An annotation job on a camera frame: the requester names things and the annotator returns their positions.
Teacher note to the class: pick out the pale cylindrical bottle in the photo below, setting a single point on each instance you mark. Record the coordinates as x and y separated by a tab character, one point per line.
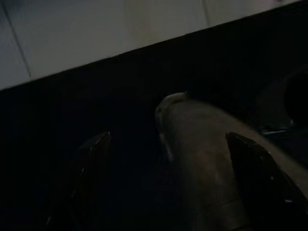
199	149

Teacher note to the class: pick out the black floor mat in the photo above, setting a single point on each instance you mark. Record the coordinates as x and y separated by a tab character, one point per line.
96	103

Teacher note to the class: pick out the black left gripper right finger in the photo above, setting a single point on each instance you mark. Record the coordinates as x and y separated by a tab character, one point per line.
260	178

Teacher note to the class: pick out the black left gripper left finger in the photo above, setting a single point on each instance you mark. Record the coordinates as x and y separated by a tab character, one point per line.
92	163

